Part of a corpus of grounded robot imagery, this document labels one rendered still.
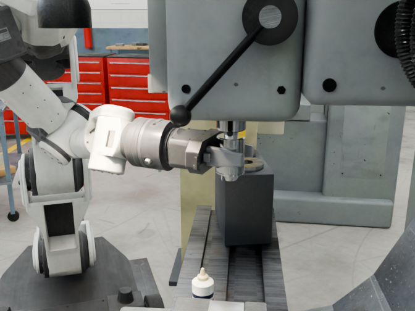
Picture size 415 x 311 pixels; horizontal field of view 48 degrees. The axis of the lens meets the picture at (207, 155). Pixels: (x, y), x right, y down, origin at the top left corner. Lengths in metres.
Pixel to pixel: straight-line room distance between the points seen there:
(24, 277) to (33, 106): 0.91
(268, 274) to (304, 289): 1.68
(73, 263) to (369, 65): 1.23
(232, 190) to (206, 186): 1.50
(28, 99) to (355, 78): 0.66
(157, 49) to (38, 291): 1.17
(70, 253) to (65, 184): 0.28
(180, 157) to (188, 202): 1.92
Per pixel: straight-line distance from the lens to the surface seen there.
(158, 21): 0.74
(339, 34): 0.63
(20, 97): 1.03
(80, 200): 1.46
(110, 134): 0.84
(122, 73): 5.48
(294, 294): 2.71
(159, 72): 0.74
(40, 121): 1.07
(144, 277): 2.06
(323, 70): 0.64
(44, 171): 1.41
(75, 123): 1.09
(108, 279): 1.74
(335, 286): 2.83
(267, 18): 0.61
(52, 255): 1.61
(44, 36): 1.08
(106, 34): 10.15
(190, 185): 2.64
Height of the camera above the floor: 1.46
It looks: 17 degrees down
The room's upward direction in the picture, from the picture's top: straight up
